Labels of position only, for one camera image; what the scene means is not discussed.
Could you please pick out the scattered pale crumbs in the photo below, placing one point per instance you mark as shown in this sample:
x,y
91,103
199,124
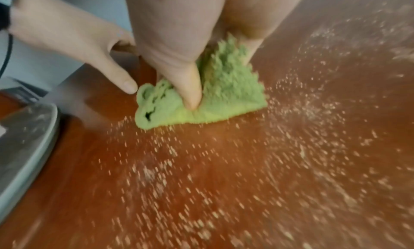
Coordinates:
x,y
291,140

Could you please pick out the person's left hand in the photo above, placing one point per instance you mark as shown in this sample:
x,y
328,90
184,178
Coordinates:
x,y
68,33

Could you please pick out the person's right hand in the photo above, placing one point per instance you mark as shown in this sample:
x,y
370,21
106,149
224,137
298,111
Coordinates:
x,y
181,25

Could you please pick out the green microfibre cloth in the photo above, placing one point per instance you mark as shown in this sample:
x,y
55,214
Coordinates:
x,y
226,89

